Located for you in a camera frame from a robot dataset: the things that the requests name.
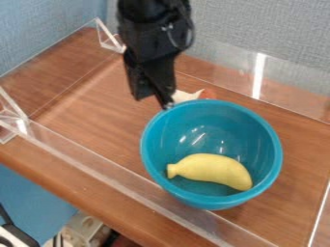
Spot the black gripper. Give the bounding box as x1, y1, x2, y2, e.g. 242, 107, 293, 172
118, 6, 196, 109

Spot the yellow toy banana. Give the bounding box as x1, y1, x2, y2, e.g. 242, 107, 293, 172
166, 153, 253, 191

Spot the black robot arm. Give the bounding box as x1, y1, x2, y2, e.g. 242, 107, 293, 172
117, 0, 196, 109

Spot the white toy object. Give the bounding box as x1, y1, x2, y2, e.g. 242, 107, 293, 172
171, 89, 204, 103

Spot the small orange object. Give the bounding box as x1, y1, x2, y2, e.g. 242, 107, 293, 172
201, 89, 217, 99

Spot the blue plastic bowl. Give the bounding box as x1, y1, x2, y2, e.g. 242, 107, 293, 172
141, 99, 284, 210

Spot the clear acrylic back barrier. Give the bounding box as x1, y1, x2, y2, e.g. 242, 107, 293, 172
177, 43, 330, 124

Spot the clear acrylic barrier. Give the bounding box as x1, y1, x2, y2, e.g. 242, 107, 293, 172
177, 43, 330, 124
0, 88, 277, 247

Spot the clear acrylic front barrier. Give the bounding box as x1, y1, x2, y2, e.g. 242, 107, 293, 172
0, 88, 277, 247

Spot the white power strip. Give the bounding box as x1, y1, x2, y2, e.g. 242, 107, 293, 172
59, 211, 113, 247

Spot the black chair part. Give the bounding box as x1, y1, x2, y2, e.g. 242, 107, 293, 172
0, 204, 41, 247

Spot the clear acrylic corner bracket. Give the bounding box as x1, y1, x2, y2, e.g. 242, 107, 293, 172
95, 18, 127, 54

